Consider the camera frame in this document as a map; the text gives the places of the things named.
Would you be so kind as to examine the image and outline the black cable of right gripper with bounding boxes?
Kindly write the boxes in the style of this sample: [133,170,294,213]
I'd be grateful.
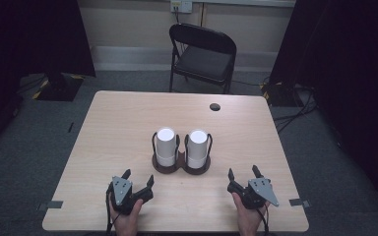
[255,204,272,236]

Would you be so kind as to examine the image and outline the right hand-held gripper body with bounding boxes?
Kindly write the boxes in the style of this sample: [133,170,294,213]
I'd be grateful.
[226,177,281,210]

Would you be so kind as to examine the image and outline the person's right hand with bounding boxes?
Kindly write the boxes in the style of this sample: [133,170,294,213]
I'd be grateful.
[231,192,272,236]

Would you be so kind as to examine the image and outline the black folding chair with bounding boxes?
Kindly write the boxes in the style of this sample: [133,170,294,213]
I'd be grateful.
[168,23,237,95]

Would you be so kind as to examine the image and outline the white paper cup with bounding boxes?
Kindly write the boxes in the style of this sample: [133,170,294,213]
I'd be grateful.
[156,127,177,168]
[186,129,209,170]

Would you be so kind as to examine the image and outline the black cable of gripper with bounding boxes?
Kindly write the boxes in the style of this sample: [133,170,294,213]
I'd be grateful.
[255,204,272,236]
[104,183,122,236]

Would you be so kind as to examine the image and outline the grey tape strip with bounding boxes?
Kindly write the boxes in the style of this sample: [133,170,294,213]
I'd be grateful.
[37,200,64,211]
[288,198,311,208]

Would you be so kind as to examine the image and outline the white wall socket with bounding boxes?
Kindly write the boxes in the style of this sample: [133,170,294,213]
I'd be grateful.
[170,0,194,15]

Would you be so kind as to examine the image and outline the dark double cup holder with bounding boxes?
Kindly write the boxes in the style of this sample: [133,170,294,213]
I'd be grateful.
[151,131,214,176]

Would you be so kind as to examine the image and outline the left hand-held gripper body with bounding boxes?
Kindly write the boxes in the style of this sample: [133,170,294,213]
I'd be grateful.
[106,176,155,216]

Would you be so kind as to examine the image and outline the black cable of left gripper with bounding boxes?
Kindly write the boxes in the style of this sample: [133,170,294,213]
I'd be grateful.
[104,183,122,236]

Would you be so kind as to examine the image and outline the black floor cables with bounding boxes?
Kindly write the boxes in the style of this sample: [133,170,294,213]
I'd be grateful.
[272,83,319,134]

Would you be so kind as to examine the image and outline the person's left hand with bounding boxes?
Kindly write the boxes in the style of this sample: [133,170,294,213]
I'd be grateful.
[108,198,145,236]

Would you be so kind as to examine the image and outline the black stand base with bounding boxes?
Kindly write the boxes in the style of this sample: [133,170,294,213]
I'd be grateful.
[32,72,86,102]
[261,82,304,108]

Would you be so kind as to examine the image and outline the black curtain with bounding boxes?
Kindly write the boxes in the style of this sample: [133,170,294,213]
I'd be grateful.
[269,0,378,220]
[0,0,96,155]

